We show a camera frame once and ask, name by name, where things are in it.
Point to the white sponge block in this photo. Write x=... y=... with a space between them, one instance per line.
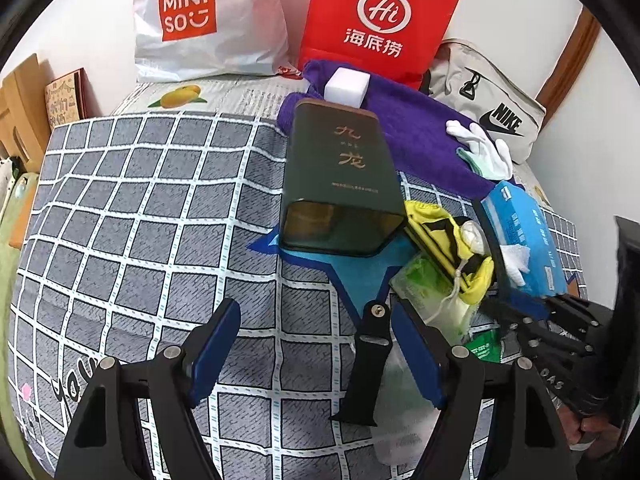
x=345 y=87

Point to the purple towel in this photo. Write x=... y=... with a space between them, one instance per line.
x=400 y=120

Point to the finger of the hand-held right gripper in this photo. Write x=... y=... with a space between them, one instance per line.
x=580 y=315
x=492 y=255

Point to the person's right hand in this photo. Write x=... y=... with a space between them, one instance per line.
x=592 y=427

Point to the brown wooden door frame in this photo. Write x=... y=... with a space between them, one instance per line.
x=570 y=55

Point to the blue tissue box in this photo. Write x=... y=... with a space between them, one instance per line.
x=530 y=225

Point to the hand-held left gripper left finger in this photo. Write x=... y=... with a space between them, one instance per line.
x=215 y=350

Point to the dark green tin box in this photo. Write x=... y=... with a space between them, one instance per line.
x=340 y=175

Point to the white glove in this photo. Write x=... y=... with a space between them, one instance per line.
x=480 y=147

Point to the brown cardboard boxes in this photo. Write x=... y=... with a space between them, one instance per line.
x=22 y=105

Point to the brown framed board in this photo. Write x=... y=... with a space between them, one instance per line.
x=65 y=97

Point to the green tissue packet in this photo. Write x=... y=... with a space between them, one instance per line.
x=425 y=285

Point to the white plastic shopping bag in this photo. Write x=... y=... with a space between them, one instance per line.
x=235 y=20

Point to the beige fabric bag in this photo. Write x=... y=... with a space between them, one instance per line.
x=505 y=90

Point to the grey plaid bedsheet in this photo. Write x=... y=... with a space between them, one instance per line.
x=150 y=220

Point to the clear plastic pouch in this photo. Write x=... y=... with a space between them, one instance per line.
x=400 y=430

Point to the mango print sheet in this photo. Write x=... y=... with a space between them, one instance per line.
x=225 y=97

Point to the small green packet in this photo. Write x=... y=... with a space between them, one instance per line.
x=482 y=347

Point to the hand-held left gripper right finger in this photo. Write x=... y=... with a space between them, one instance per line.
x=415 y=355

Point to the white tissue sheet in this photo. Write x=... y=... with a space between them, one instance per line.
x=515 y=260

